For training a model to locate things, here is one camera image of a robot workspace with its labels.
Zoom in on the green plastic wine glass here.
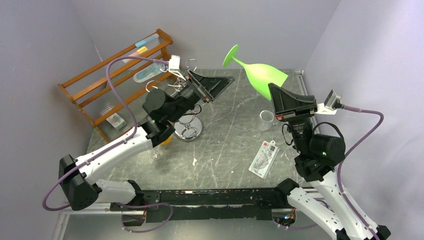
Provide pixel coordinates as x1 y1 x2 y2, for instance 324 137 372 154
222 44 288 101

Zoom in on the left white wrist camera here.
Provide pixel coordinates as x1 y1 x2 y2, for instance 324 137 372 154
167 55 184 78

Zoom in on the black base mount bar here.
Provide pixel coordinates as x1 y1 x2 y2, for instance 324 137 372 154
109 178 299 223

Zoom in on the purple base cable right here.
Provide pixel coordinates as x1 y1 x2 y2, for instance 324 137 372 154
276 198 331 231

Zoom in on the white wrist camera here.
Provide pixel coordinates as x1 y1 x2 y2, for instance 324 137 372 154
315 90 343 115
167 55 184 78

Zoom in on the blue white packaged item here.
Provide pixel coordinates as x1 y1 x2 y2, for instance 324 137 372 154
132 63 167 83

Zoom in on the pink yellow marker pen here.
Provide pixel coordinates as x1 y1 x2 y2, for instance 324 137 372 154
122 46 148 63

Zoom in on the wooden shelf rack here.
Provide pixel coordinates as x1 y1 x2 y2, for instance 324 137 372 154
58 28 173 143

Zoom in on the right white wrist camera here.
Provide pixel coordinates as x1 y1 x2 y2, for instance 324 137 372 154
315 90 343 115

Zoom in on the clear glass far right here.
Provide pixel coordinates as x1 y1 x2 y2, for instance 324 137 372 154
271 132 299 161

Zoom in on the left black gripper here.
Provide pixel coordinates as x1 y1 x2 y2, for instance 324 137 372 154
170 71 238 125

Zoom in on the chrome wine glass rack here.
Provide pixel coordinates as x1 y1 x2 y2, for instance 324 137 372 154
138 73 202 146

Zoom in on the blue marker pen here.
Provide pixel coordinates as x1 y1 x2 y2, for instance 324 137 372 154
134 33 159 48

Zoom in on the orange plastic wine glass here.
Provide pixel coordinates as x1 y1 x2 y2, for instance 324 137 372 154
161 135 173 146

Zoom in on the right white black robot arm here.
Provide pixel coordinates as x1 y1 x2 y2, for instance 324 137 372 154
268 83 391 240

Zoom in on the small teal white box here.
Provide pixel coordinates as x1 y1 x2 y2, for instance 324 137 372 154
106 113 127 131

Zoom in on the clear wine glass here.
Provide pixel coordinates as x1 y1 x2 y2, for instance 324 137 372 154
148 145 164 160
253 110 275 142

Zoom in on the white packaged ruler card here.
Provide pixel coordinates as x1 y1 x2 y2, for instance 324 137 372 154
248 140 280 179

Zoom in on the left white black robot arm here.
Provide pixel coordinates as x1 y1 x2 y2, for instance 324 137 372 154
59 70 235 211

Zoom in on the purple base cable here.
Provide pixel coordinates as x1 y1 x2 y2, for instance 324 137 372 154
276 198 331 231
120 202 174 234

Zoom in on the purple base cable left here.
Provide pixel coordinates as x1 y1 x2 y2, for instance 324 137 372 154
120 202 174 234

